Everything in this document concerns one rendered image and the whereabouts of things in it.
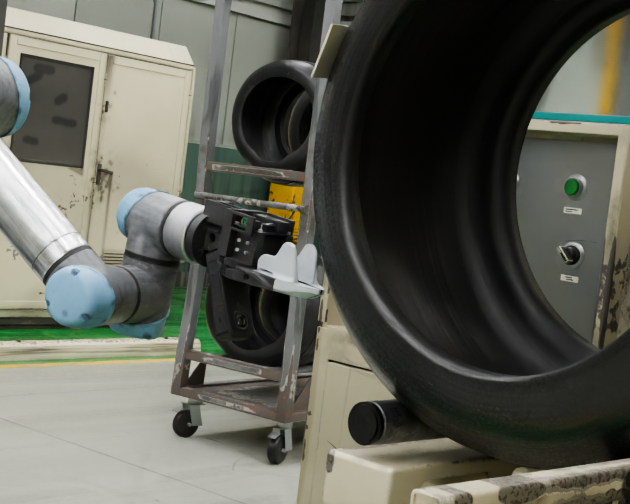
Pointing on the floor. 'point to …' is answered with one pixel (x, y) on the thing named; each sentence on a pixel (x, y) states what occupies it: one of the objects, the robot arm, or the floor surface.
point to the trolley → (250, 396)
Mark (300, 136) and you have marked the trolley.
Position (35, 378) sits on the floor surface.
